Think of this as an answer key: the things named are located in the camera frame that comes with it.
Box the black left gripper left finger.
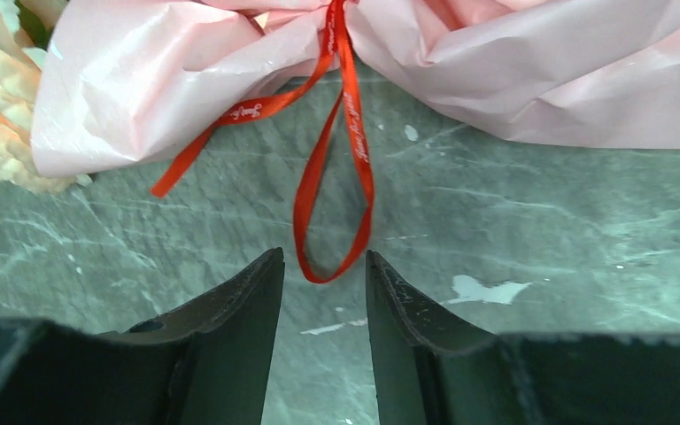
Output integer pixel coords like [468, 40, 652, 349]
[0, 248, 285, 424]

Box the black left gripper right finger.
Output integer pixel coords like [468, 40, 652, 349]
[366, 251, 680, 425]

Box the red ribbon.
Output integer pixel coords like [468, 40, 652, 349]
[150, 0, 375, 286]

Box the pink flower bouquet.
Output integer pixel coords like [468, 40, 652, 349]
[0, 1, 680, 192]

